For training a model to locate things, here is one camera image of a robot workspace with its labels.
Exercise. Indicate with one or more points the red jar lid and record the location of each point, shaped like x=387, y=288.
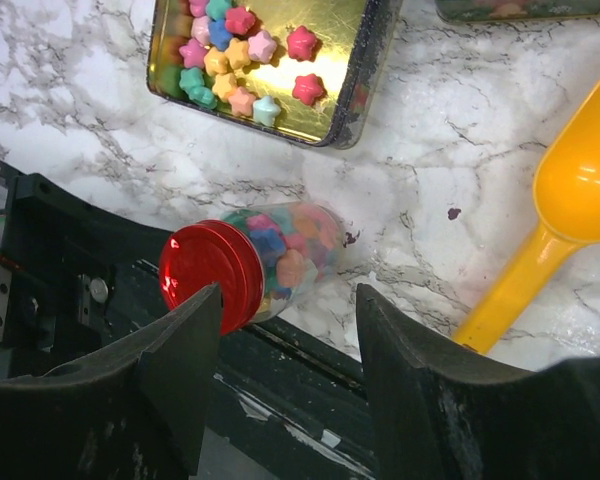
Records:
x=213, y=252

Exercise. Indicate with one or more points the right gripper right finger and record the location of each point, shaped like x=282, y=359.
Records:
x=442, y=411

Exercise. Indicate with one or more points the yellow plastic scoop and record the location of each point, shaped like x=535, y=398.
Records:
x=566, y=195

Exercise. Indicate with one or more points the clear glass jar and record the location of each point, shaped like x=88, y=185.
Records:
x=299, y=244

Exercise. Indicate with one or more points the black mounting rail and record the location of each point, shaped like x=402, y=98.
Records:
x=75, y=278

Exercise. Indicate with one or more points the tin of gummy candies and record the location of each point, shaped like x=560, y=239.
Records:
x=508, y=10

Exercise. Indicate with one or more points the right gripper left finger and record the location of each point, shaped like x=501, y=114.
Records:
x=135, y=409

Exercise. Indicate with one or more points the tin of paper stars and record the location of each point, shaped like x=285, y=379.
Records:
x=324, y=101

